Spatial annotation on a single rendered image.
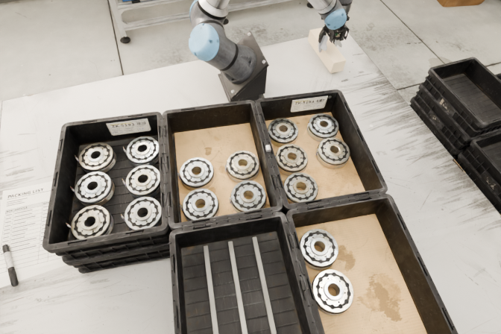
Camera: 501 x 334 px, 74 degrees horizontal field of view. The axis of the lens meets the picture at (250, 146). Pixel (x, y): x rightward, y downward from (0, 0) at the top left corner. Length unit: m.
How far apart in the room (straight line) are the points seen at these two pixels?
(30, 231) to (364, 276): 1.01
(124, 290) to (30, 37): 2.56
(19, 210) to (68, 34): 2.09
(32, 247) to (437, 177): 1.38
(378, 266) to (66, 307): 0.87
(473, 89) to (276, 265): 1.56
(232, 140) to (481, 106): 1.40
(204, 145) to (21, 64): 2.17
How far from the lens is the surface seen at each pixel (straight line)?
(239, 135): 1.14
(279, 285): 0.94
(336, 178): 1.09
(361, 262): 1.00
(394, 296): 1.01
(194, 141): 1.13
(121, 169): 1.13
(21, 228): 1.31
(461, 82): 2.17
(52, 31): 3.31
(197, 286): 0.94
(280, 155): 1.06
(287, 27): 3.04
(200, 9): 1.30
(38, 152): 1.45
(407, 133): 1.47
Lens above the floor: 1.74
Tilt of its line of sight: 55 degrees down
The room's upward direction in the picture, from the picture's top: 3 degrees clockwise
